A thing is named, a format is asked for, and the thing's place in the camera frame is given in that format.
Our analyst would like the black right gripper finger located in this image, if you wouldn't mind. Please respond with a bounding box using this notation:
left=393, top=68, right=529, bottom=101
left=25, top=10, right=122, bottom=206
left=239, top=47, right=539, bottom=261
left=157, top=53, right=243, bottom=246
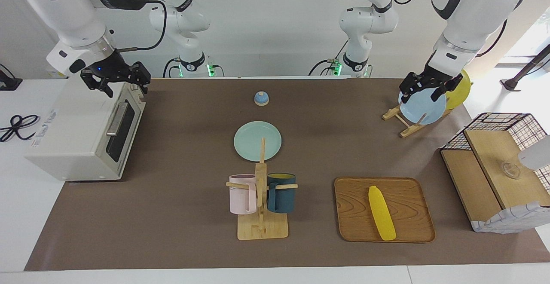
left=134, top=62, right=151, bottom=95
left=88, top=78, right=113, bottom=98

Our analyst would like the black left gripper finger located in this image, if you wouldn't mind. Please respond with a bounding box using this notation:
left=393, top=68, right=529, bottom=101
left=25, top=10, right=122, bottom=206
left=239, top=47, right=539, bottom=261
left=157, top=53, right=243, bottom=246
left=431, top=76, right=460, bottom=102
left=400, top=73, right=421, bottom=104

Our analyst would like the glass oven door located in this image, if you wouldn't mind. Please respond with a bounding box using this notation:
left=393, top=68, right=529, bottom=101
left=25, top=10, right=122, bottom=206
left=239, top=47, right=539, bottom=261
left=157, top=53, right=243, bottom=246
left=97, top=84, right=147, bottom=177

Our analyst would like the mint green plate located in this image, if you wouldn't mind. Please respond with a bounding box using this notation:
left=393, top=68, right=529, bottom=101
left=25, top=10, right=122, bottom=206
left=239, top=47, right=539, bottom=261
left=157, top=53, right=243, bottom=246
left=233, top=121, right=282, bottom=162

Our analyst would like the yellow corn cob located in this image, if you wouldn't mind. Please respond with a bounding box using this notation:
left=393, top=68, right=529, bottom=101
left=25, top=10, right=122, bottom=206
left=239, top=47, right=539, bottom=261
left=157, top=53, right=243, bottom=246
left=368, top=186, right=396, bottom=241

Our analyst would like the white toaster oven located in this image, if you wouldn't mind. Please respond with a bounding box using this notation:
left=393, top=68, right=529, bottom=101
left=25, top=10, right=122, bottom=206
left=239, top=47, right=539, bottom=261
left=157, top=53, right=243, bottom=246
left=24, top=78, right=147, bottom=182

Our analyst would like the yellow plate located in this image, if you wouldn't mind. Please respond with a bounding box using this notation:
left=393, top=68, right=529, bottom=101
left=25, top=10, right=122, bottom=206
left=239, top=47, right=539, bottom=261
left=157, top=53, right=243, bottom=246
left=445, top=69, right=471, bottom=110

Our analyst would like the light blue plate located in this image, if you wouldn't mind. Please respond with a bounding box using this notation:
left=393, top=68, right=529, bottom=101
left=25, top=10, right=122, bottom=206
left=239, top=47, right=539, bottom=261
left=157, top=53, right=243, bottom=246
left=398, top=87, right=447, bottom=125

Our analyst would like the wooden plate rack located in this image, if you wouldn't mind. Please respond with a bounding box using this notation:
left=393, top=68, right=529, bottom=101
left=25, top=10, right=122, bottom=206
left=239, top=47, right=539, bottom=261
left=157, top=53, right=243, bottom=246
left=382, top=104, right=452, bottom=138

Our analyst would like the wooden basket board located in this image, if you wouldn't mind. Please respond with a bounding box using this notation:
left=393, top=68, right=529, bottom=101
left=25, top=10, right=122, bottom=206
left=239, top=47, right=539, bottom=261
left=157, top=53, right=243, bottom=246
left=464, top=128, right=550, bottom=210
left=441, top=149, right=502, bottom=222

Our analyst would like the black stand leg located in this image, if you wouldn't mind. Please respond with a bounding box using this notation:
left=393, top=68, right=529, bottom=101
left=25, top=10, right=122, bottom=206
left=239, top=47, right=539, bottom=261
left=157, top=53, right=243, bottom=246
left=501, top=43, right=550, bottom=91

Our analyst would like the small clear glass item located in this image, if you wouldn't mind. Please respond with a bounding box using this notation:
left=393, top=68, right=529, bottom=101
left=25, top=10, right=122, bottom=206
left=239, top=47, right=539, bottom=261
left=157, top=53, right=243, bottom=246
left=501, top=162, right=521, bottom=179

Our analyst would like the white rounded object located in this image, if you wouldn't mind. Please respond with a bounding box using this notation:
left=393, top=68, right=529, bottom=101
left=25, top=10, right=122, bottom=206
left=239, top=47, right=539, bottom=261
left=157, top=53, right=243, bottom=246
left=518, top=134, right=550, bottom=171

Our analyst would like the brown wooden tray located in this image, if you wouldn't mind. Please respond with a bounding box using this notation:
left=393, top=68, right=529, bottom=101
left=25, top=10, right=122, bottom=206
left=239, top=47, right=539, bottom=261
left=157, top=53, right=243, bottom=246
left=334, top=177, right=436, bottom=244

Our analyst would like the pink mug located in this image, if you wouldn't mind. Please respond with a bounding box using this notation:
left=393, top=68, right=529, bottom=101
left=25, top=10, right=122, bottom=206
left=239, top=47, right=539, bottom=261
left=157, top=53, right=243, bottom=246
left=229, top=174, right=257, bottom=215

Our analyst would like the brown table mat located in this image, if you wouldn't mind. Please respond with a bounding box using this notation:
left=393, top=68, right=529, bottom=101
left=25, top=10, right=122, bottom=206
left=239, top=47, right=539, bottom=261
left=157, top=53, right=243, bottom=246
left=24, top=78, right=550, bottom=272

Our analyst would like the dark teal mug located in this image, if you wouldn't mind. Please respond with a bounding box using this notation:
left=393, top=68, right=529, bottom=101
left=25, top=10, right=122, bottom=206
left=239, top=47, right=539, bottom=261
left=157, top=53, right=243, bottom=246
left=266, top=173, right=296, bottom=214

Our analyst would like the wooden mug rack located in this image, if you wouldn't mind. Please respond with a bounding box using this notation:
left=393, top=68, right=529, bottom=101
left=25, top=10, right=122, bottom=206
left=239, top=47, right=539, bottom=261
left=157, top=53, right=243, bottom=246
left=226, top=137, right=298, bottom=241

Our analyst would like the black right base cable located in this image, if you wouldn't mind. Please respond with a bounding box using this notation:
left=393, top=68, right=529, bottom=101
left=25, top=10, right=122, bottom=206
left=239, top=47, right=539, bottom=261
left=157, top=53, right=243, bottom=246
left=162, top=58, right=181, bottom=78

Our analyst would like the black base cable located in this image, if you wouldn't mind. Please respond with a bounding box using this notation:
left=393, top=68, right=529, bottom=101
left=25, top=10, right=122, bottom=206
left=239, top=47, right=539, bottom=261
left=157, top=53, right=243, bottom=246
left=308, top=39, right=348, bottom=76
left=162, top=58, right=181, bottom=78

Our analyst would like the wire and wood shelf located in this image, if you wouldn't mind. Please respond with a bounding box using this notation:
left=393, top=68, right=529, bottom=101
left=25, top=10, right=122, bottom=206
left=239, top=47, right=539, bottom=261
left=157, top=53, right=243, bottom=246
left=440, top=112, right=550, bottom=234

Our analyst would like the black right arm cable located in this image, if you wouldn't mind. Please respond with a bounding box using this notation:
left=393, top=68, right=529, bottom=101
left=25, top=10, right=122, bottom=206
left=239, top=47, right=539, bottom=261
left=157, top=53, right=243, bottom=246
left=116, top=0, right=167, bottom=52

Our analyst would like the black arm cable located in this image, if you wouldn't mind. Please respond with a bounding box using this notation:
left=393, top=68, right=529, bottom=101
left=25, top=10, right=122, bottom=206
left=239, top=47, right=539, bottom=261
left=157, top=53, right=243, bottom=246
left=116, top=0, right=167, bottom=52
left=389, top=0, right=538, bottom=58

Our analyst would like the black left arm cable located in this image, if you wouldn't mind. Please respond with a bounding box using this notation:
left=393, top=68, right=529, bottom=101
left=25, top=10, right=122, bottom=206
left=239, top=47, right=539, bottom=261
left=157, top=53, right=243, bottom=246
left=389, top=0, right=538, bottom=58

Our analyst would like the looped black cable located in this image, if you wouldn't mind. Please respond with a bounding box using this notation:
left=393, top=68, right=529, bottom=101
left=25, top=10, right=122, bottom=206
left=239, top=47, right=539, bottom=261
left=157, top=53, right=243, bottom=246
left=0, top=114, right=40, bottom=143

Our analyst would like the black left base cable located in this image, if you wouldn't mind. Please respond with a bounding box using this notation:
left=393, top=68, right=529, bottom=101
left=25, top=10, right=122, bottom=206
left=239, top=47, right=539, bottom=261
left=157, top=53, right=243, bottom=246
left=308, top=39, right=348, bottom=76

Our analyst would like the wooden wire shelf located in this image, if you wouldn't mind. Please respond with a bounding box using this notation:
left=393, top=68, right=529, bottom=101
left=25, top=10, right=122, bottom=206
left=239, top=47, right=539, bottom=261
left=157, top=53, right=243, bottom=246
left=471, top=201, right=550, bottom=234

